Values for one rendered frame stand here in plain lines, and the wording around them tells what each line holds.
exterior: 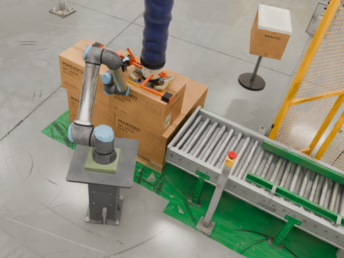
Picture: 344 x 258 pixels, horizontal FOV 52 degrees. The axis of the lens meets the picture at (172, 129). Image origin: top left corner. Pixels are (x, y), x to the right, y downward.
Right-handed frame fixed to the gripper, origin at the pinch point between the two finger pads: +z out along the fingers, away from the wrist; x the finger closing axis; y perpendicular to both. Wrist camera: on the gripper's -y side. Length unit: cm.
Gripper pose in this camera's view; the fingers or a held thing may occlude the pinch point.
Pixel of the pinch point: (126, 59)
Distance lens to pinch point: 338.9
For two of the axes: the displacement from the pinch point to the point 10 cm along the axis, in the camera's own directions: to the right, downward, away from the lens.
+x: 1.3, -6.9, -7.1
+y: 8.7, 4.2, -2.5
